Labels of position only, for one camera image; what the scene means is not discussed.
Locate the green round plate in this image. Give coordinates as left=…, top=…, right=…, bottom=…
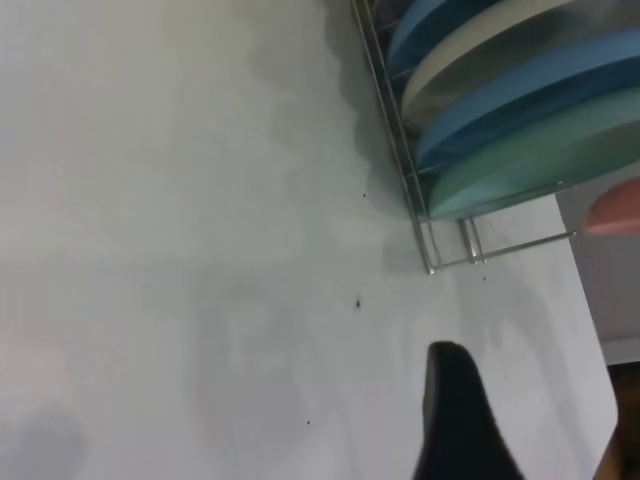
left=427, top=92, right=640, bottom=221

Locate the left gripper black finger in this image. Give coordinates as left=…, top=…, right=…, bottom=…
left=412, top=341, right=526, bottom=480

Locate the silver wire plate rack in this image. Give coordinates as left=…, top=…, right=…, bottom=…
left=349, top=0, right=584, bottom=275

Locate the blue round plate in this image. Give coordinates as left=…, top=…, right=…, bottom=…
left=413, top=28, right=640, bottom=174
left=386, top=0, right=504, bottom=74

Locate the beige round plate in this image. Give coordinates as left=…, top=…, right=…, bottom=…
left=400, top=0, right=640, bottom=135

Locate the pink round plate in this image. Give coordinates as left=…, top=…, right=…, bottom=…
left=584, top=177, right=640, bottom=237

